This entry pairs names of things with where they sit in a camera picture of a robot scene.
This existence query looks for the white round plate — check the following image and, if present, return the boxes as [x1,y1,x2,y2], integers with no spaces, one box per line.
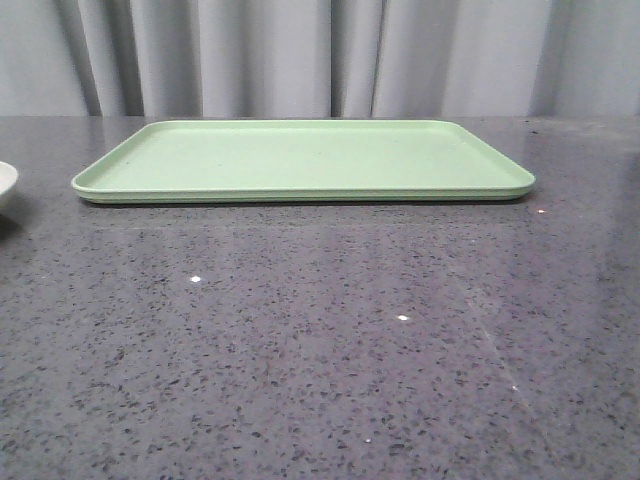
[0,161,19,209]

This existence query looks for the light green plastic tray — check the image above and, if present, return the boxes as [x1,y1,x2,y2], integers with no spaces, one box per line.
[72,120,535,204]

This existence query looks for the grey pleated curtain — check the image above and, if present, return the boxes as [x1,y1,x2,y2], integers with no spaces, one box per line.
[1,1,639,118]

